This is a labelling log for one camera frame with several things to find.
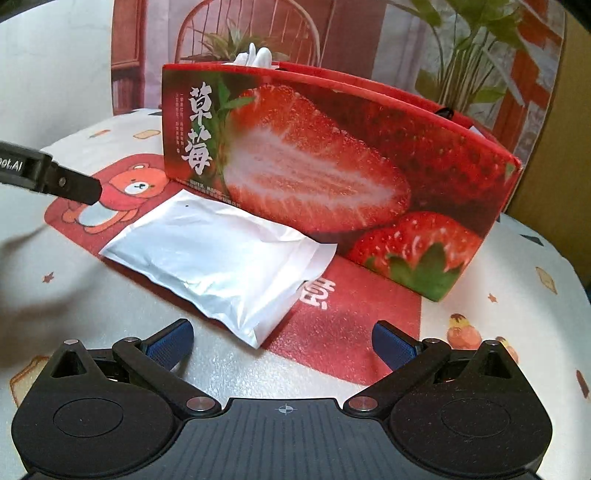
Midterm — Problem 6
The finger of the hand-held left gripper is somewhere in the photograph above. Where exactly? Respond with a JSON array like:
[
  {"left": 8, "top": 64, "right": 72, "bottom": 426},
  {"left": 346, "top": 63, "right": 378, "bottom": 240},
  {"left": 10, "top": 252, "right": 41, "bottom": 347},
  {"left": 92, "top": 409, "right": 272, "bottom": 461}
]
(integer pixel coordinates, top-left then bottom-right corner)
[{"left": 46, "top": 159, "right": 103, "bottom": 206}]

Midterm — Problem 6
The yellow wooden panel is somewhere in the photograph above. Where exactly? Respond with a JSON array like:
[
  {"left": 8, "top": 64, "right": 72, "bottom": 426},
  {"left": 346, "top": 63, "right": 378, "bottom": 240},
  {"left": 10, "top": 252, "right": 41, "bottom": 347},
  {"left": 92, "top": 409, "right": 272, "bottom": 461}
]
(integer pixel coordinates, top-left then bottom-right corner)
[{"left": 502, "top": 25, "right": 591, "bottom": 282}]

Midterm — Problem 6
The black dotted grip sock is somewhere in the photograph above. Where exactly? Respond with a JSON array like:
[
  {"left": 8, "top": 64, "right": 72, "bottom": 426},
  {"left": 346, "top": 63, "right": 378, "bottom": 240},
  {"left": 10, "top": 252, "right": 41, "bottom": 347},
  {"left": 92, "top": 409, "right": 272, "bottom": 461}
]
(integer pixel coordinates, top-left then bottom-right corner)
[{"left": 435, "top": 106, "right": 477, "bottom": 129}]

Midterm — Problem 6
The red strawberry print box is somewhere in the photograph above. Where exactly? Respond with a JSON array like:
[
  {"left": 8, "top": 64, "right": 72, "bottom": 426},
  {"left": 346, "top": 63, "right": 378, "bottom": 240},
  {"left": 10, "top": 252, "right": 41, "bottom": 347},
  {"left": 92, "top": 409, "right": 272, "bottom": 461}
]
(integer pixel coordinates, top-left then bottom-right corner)
[{"left": 161, "top": 62, "right": 522, "bottom": 304}]

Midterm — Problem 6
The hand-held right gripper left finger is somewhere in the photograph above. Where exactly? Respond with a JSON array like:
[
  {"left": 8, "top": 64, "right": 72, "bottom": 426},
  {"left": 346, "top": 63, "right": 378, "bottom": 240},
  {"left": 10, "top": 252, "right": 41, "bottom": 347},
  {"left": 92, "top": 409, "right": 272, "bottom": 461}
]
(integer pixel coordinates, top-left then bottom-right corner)
[{"left": 44, "top": 319, "right": 219, "bottom": 419}]

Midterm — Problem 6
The printed room scene wall cloth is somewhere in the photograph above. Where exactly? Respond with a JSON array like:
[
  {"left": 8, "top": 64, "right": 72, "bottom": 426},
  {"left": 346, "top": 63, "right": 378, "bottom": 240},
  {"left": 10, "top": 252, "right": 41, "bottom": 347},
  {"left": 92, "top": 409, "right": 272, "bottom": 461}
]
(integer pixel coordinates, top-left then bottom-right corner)
[{"left": 111, "top": 0, "right": 567, "bottom": 139}]

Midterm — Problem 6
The cartoon printed tablecloth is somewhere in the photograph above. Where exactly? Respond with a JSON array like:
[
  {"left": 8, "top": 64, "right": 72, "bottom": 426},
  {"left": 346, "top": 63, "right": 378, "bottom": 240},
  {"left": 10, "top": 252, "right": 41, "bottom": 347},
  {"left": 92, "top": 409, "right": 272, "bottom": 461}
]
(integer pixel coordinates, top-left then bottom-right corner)
[{"left": 0, "top": 107, "right": 591, "bottom": 480}]

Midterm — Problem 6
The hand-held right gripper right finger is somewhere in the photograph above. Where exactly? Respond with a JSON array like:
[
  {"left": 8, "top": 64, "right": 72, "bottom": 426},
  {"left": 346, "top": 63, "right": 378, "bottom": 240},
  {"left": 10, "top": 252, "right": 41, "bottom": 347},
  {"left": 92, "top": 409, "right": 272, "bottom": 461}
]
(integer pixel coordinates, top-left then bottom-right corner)
[{"left": 344, "top": 320, "right": 527, "bottom": 417}]

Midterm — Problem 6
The white soft cloth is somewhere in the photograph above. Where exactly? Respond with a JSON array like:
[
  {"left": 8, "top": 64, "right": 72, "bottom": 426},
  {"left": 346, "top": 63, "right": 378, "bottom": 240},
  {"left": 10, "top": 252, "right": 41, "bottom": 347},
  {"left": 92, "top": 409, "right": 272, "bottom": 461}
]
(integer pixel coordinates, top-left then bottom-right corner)
[{"left": 233, "top": 43, "right": 279, "bottom": 71}]

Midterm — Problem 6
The white plastic packet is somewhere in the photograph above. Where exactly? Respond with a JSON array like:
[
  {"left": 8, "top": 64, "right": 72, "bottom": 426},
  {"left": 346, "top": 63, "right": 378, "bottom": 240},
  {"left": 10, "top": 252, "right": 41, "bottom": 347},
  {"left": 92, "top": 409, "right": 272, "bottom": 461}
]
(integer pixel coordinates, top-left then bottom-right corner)
[{"left": 99, "top": 194, "right": 339, "bottom": 350}]

